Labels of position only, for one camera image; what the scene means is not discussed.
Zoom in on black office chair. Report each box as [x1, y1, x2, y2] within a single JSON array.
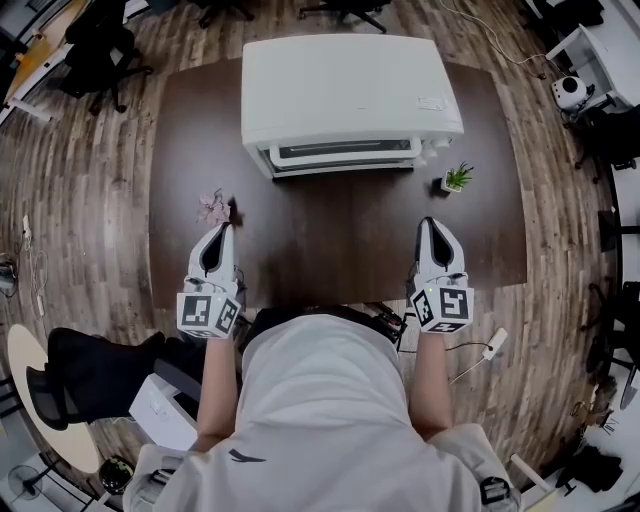
[[298, 0, 388, 35], [193, 0, 257, 30], [527, 0, 607, 30], [25, 326, 207, 432], [582, 281, 640, 399], [58, 0, 155, 115], [563, 105, 640, 172]]

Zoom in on beige round table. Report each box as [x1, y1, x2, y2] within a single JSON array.
[[6, 323, 102, 475]]

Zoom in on black floor fan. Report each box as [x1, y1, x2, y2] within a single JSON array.
[[6, 464, 47, 503]]

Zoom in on person's right forearm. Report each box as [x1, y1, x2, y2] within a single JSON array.
[[406, 329, 455, 444]]

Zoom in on white toaster oven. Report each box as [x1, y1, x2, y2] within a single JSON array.
[[240, 33, 466, 180]]

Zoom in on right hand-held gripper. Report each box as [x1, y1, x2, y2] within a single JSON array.
[[405, 216, 476, 336]]

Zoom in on wooden desk with white legs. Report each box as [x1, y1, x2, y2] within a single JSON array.
[[0, 0, 92, 123]]

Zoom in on person's left forearm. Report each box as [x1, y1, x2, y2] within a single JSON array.
[[191, 333, 240, 454]]

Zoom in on white floor cable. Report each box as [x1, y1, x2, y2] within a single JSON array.
[[438, 0, 547, 80]]

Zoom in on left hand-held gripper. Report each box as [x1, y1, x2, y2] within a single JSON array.
[[175, 222, 247, 342]]

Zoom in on pink potted flower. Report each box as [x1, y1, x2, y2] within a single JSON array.
[[196, 187, 232, 225]]

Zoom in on green plant in white pot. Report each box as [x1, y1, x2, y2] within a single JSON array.
[[440, 161, 474, 195]]

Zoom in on person's white shirt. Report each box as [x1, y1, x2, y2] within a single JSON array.
[[121, 312, 524, 512]]

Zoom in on white round appliance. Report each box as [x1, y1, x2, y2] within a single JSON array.
[[550, 74, 592, 110]]

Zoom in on white cardboard box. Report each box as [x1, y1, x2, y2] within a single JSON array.
[[128, 372, 200, 452]]

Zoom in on white oven door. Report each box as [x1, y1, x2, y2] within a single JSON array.
[[269, 138, 423, 174]]

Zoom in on black bag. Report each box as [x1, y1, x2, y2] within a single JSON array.
[[553, 443, 625, 495]]

